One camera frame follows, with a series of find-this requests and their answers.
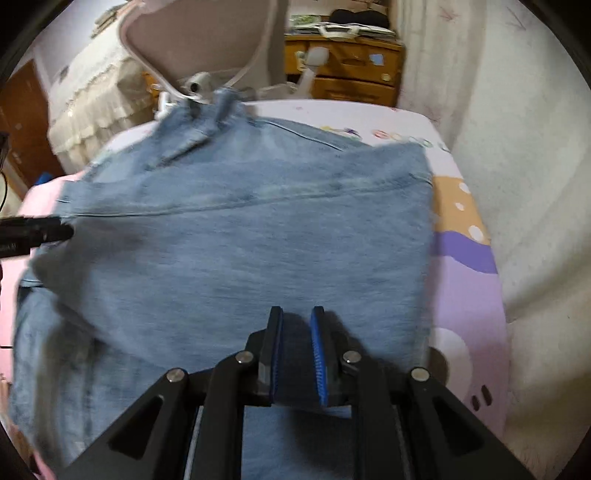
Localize cream floral curtain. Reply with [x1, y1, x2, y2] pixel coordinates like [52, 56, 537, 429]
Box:
[397, 0, 591, 480]

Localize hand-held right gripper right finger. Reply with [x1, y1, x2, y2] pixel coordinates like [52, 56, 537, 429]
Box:
[310, 305, 536, 480]

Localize wooden drawer cabinet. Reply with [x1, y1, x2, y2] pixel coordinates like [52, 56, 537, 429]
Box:
[143, 34, 407, 112]

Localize cream lace cover cloth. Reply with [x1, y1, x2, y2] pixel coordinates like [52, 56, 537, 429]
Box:
[46, 23, 160, 174]

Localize white bag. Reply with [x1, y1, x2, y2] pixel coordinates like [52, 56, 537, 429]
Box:
[291, 21, 398, 40]

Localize stack of books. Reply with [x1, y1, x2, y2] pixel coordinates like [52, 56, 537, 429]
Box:
[90, 4, 125, 35]

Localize blue denim jacket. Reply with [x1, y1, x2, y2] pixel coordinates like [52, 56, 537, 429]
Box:
[9, 89, 437, 480]

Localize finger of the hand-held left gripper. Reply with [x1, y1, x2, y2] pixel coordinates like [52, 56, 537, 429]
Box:
[0, 216, 75, 258]

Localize white office chair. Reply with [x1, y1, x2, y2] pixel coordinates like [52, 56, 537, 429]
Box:
[117, 0, 333, 116]

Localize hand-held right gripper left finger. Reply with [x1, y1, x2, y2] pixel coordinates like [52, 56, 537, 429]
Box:
[55, 305, 284, 480]

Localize pink blanket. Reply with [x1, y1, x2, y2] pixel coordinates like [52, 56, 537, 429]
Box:
[0, 171, 88, 480]

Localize brown wooden door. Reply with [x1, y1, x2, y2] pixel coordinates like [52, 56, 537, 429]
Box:
[0, 60, 65, 199]

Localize black bag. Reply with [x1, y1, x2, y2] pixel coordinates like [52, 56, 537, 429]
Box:
[330, 8, 391, 28]

